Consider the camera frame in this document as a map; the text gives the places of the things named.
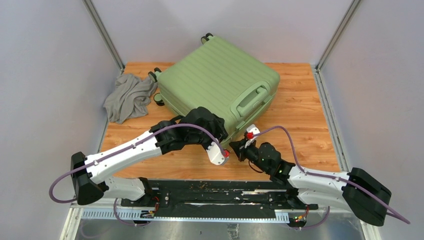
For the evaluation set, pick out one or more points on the crumpled grey-green cloth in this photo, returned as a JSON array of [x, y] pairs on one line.
[[130, 98]]

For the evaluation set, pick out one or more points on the green suitcase wheel middle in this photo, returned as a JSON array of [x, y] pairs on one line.
[[154, 75]]

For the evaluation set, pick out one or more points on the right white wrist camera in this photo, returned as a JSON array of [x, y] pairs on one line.
[[251, 134]]

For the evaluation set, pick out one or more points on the aluminium frame rail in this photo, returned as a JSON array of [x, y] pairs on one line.
[[106, 219]]

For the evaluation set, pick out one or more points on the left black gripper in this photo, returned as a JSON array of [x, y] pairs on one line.
[[219, 130]]

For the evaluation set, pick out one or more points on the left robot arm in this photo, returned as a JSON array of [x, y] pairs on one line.
[[93, 175]]

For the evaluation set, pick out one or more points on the green suitcase wheel rear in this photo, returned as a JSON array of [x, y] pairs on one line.
[[206, 38]]

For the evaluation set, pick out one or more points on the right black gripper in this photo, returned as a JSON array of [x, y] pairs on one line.
[[238, 149]]

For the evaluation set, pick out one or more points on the green suitcase blue lining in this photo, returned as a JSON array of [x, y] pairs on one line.
[[224, 79]]

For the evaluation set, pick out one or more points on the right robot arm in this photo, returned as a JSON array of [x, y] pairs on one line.
[[355, 191]]

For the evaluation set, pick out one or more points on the green suitcase wheel front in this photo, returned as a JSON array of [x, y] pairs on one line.
[[158, 99]]

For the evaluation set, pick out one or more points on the green suitcase wheel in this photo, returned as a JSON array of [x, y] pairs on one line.
[[158, 99], [206, 38], [154, 75]]

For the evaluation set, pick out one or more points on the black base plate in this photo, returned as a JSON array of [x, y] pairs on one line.
[[216, 199]]

